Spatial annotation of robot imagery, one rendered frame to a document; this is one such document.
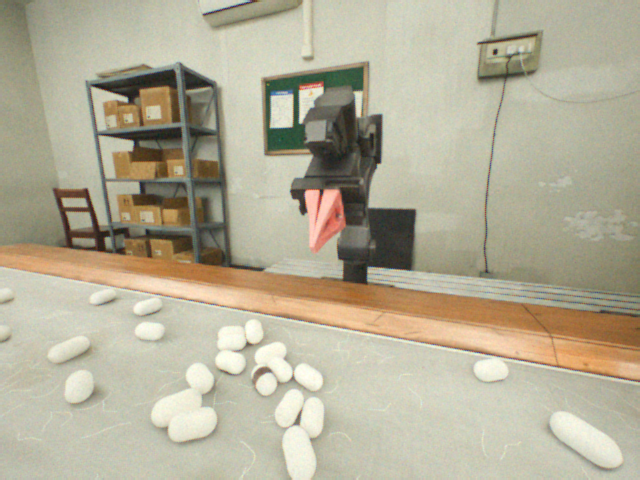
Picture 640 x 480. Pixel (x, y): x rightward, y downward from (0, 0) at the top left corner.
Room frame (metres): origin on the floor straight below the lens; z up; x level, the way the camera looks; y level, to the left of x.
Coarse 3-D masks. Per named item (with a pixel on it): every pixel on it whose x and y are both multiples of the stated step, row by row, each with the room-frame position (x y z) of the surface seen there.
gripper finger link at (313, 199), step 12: (312, 192) 0.35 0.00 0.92; (312, 204) 0.34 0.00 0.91; (348, 204) 0.38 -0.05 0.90; (360, 204) 0.37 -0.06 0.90; (312, 216) 0.33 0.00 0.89; (348, 216) 0.37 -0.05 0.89; (360, 216) 0.36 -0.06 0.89; (312, 228) 0.32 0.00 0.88; (324, 228) 0.36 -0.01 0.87; (312, 240) 0.31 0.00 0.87; (312, 252) 0.32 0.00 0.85
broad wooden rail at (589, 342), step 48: (144, 288) 0.45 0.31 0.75; (192, 288) 0.43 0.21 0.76; (240, 288) 0.41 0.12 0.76; (288, 288) 0.40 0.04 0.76; (336, 288) 0.40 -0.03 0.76; (384, 288) 0.40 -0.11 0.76; (432, 336) 0.29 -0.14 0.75; (480, 336) 0.28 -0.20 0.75; (528, 336) 0.27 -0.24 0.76; (576, 336) 0.27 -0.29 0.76; (624, 336) 0.27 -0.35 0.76
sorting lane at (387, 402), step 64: (0, 320) 0.35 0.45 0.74; (64, 320) 0.35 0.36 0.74; (128, 320) 0.35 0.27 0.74; (192, 320) 0.35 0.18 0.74; (0, 384) 0.22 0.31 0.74; (64, 384) 0.22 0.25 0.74; (128, 384) 0.22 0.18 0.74; (384, 384) 0.22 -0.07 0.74; (448, 384) 0.22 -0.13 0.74; (512, 384) 0.22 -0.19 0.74; (576, 384) 0.22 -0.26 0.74; (0, 448) 0.16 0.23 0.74; (64, 448) 0.16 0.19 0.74; (128, 448) 0.16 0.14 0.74; (192, 448) 0.16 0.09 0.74; (256, 448) 0.16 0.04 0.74; (320, 448) 0.16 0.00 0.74; (384, 448) 0.16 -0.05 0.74; (448, 448) 0.16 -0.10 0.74; (512, 448) 0.16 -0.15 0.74
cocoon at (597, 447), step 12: (552, 420) 0.17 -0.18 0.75; (564, 420) 0.16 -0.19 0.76; (576, 420) 0.16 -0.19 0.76; (564, 432) 0.16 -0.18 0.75; (576, 432) 0.16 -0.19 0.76; (588, 432) 0.15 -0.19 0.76; (600, 432) 0.15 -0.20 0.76; (576, 444) 0.15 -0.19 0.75; (588, 444) 0.15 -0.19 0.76; (600, 444) 0.15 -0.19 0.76; (612, 444) 0.14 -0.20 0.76; (588, 456) 0.15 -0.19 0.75; (600, 456) 0.14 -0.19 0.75; (612, 456) 0.14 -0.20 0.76
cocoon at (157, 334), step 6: (144, 324) 0.30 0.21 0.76; (150, 324) 0.30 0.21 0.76; (156, 324) 0.30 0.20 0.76; (138, 330) 0.29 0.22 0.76; (144, 330) 0.29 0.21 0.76; (150, 330) 0.29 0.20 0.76; (156, 330) 0.29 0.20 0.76; (162, 330) 0.30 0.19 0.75; (138, 336) 0.29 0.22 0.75; (144, 336) 0.29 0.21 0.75; (150, 336) 0.29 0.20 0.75; (156, 336) 0.29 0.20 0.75
